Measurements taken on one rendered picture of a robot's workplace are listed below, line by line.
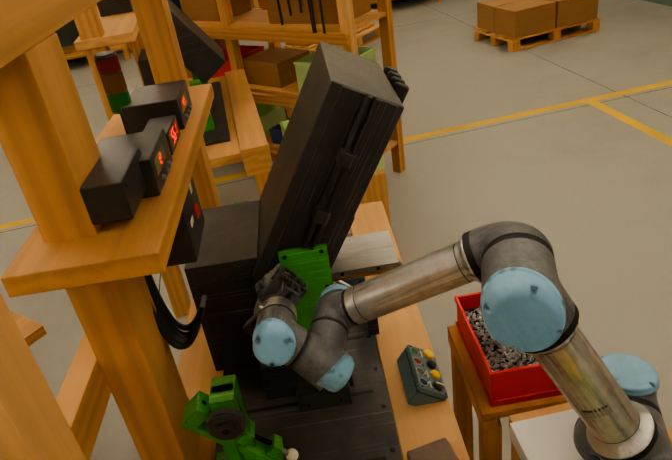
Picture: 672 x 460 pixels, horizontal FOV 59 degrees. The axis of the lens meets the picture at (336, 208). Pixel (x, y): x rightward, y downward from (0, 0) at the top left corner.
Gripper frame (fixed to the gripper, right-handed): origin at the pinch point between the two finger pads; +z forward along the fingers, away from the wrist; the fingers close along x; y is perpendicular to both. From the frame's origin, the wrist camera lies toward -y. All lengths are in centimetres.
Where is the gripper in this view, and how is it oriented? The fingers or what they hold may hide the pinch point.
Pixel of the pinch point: (277, 283)
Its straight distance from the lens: 138.3
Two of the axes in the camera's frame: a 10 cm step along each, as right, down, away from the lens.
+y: 6.0, -7.8, -1.7
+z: -0.4, -2.4, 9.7
